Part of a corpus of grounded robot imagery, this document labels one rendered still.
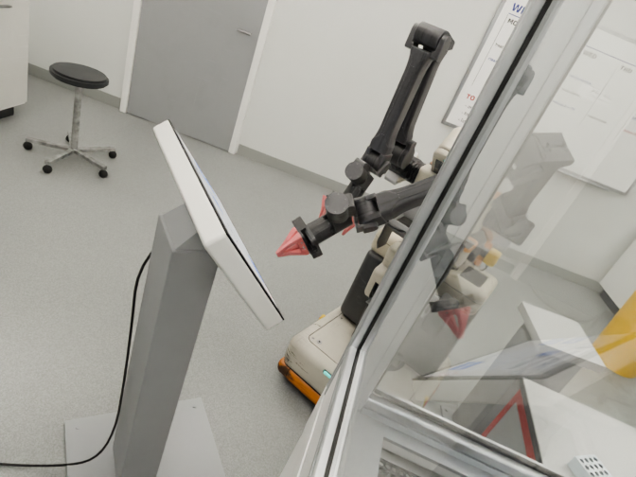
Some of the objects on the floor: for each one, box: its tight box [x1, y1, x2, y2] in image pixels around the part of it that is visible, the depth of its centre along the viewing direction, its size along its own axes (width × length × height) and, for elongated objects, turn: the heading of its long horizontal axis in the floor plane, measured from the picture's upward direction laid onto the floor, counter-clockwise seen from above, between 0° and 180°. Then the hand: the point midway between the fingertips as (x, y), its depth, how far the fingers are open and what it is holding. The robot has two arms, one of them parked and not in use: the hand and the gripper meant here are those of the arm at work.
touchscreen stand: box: [64, 214, 225, 477], centre depth 136 cm, size 50×45×102 cm
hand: (279, 253), depth 111 cm, fingers closed
